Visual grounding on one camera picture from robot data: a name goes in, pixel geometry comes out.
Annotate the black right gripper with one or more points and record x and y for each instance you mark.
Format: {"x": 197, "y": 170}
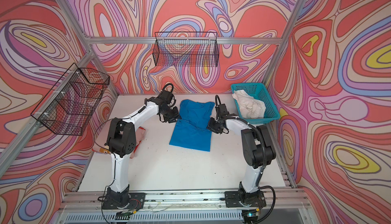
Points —
{"x": 211, "y": 126}

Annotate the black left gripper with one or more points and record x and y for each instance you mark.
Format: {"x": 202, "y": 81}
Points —
{"x": 177, "y": 115}

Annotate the blue t shirt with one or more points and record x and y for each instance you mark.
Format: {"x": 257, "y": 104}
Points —
{"x": 191, "y": 130}

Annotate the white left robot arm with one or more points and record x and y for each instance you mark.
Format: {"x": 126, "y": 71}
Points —
{"x": 121, "y": 141}

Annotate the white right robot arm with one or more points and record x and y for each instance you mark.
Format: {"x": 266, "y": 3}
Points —
{"x": 258, "y": 153}

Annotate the white crumpled t shirt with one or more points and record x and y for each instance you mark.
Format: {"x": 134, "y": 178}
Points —
{"x": 249, "y": 107}

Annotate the teal plastic basket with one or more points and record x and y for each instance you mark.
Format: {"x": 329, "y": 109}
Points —
{"x": 258, "y": 92}

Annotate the pink folded t shirt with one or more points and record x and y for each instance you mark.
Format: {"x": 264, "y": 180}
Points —
{"x": 102, "y": 137}

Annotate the black wire basket back wall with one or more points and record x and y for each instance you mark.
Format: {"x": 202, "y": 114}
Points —
{"x": 186, "y": 49}

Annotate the black wire basket wall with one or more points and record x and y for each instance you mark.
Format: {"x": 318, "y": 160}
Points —
{"x": 74, "y": 104}
{"x": 186, "y": 49}

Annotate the aluminium right frame post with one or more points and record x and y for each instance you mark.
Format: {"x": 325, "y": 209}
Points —
{"x": 278, "y": 54}

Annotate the black wire basket left wall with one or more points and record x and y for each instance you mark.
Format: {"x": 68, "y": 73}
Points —
{"x": 74, "y": 104}

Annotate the aluminium left diagonal frame bar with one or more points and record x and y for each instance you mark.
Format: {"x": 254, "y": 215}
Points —
{"x": 33, "y": 132}

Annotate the aluminium corner frame post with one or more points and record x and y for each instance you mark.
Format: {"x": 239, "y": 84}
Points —
{"x": 81, "y": 35}

